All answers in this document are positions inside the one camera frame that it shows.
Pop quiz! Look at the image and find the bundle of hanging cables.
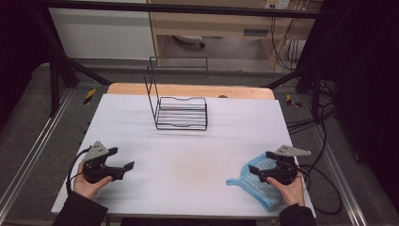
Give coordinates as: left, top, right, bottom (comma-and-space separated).
269, 15, 304, 71

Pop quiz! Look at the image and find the white chair base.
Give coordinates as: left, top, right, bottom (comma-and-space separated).
173, 33, 207, 49

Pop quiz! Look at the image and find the aluminium rail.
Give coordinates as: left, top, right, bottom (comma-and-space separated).
309, 121, 370, 226
0, 89, 74, 218

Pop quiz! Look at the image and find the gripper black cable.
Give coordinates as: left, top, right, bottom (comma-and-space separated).
295, 164, 343, 217
65, 147, 92, 196

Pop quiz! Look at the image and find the white power strip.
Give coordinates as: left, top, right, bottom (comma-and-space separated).
264, 0, 292, 10

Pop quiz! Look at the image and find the black curtain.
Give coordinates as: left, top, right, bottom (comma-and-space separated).
302, 0, 399, 202
0, 0, 55, 126

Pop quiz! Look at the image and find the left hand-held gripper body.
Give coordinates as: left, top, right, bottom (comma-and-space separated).
82, 140, 126, 185

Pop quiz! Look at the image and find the black wire rack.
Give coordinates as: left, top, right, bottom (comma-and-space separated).
144, 56, 209, 132

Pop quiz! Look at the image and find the white table mat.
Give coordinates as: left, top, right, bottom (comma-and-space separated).
51, 93, 316, 220

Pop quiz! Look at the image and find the blue striped cloth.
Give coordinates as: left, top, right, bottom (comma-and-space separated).
225, 153, 297, 212

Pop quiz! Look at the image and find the wooden desk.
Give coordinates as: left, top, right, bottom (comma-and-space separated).
147, 0, 325, 70

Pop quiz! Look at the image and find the person's left hand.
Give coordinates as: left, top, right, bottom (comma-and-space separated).
73, 161, 113, 201

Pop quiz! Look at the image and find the person's right hand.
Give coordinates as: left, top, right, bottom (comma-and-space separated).
266, 175, 306, 207

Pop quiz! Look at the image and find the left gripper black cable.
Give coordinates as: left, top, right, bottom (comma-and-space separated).
65, 147, 92, 196

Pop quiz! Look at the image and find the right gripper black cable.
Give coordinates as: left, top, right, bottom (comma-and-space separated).
295, 164, 343, 217

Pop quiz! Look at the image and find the black metal frame bar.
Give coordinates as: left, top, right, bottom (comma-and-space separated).
37, 0, 323, 19

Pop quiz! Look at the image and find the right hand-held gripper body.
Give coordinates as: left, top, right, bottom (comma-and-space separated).
259, 144, 312, 186

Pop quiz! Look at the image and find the yellow black tape strip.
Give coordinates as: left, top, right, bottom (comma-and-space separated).
285, 93, 302, 108
83, 88, 97, 106

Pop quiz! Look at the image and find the white panel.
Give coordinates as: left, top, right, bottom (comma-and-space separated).
48, 8, 156, 60

